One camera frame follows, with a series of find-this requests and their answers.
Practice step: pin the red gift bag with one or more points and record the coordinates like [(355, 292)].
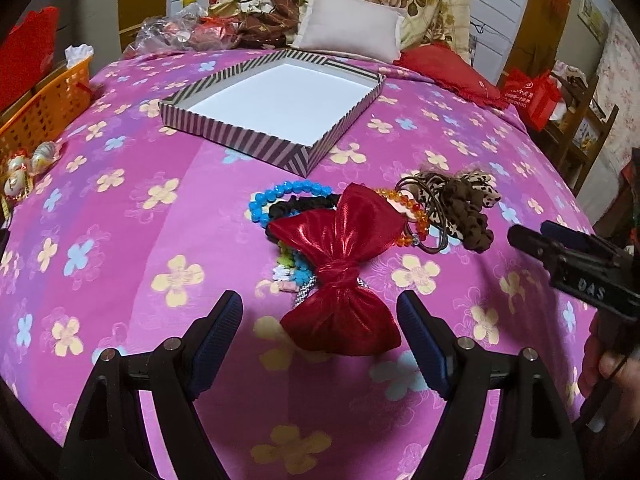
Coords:
[(27, 54)]

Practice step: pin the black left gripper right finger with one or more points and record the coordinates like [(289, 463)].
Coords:
[(532, 438)]

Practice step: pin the red cushion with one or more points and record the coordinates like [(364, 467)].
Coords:
[(450, 71)]

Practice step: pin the santa plush toy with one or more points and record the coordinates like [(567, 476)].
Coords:
[(224, 8)]

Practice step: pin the clear plastic bag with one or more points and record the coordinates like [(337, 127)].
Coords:
[(191, 29)]

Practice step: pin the white tissue paper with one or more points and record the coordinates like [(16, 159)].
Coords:
[(77, 54)]

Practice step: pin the wooden chair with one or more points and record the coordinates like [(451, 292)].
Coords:
[(573, 143)]

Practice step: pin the leopard print bow scrunchie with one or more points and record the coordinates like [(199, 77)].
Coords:
[(455, 206)]

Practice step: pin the orange plastic basket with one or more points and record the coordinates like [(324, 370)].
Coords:
[(44, 116)]

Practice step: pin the black scrunchie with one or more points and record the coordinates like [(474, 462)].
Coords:
[(298, 204)]

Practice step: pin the red satin bow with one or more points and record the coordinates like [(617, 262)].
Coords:
[(342, 317)]

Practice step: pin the grey white pillow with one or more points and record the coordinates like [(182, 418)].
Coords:
[(357, 27)]

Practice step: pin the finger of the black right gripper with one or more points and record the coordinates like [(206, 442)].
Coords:
[(589, 244), (540, 242)]

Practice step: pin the striped shallow cardboard box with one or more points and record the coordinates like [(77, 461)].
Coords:
[(287, 108)]

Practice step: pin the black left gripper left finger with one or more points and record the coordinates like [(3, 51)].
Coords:
[(107, 437)]

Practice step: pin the pink floral bedspread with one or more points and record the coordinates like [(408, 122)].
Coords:
[(139, 228)]

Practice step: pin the foil wrapped egg ornaments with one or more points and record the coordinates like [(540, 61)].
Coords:
[(23, 170)]

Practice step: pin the right hand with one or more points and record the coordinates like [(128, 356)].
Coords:
[(599, 363)]

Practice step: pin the red shopping bag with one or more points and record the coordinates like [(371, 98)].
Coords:
[(535, 98)]

